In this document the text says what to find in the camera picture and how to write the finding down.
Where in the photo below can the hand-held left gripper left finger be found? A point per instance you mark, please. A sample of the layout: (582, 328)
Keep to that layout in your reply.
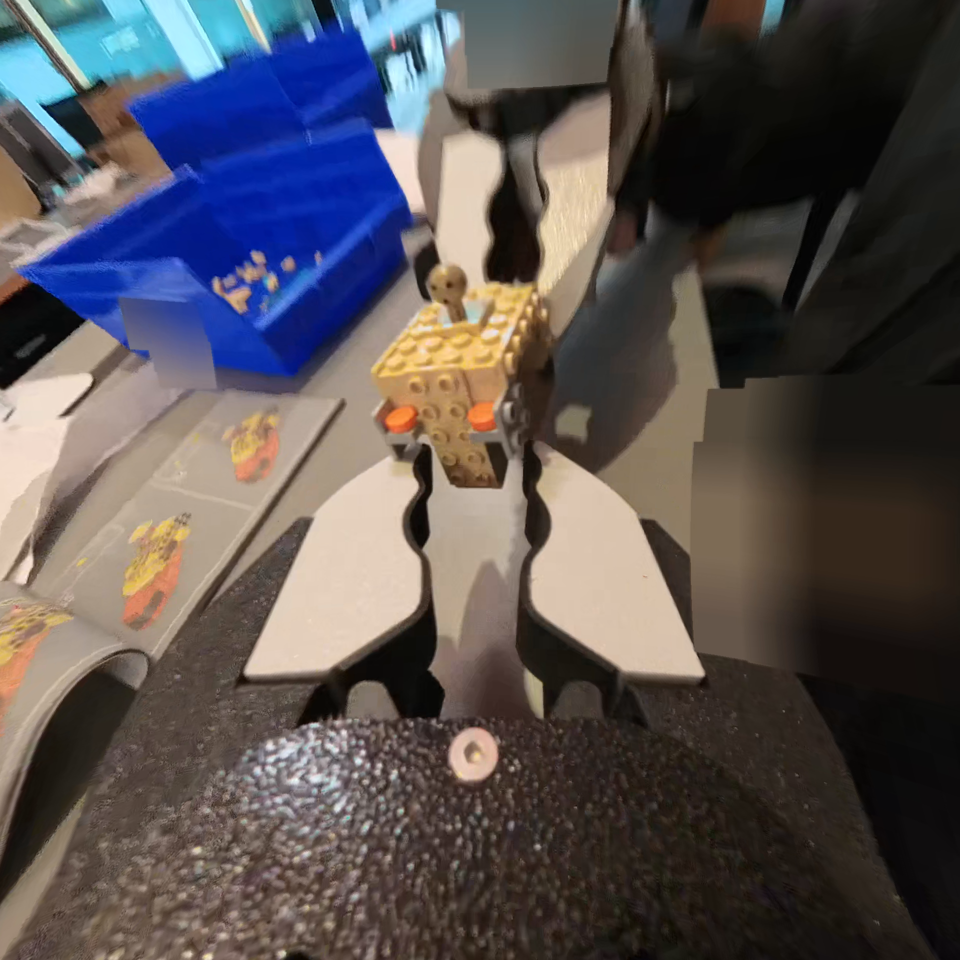
(345, 593)

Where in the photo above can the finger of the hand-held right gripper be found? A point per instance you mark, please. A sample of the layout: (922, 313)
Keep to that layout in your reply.
(578, 210)
(462, 210)

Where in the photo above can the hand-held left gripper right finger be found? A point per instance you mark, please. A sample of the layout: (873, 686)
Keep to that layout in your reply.
(608, 593)

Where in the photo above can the tan brick model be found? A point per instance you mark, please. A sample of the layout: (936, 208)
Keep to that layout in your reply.
(458, 375)

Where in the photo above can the blue plastic bin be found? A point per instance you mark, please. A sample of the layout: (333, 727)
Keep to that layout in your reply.
(225, 270)
(263, 98)

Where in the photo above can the grey desk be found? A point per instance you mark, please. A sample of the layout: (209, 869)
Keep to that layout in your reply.
(645, 390)

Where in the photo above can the grey instruction booklet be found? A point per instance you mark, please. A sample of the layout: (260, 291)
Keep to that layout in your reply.
(150, 555)

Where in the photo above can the scattered tan bricks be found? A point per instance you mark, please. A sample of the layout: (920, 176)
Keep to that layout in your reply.
(255, 278)

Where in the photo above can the white dotted paper sheet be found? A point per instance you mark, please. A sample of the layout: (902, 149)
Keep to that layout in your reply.
(23, 480)

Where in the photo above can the brown cardboard box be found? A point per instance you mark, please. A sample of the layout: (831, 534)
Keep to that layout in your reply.
(120, 120)

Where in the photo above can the plain white sheet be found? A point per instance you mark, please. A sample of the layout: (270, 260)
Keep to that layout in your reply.
(38, 398)

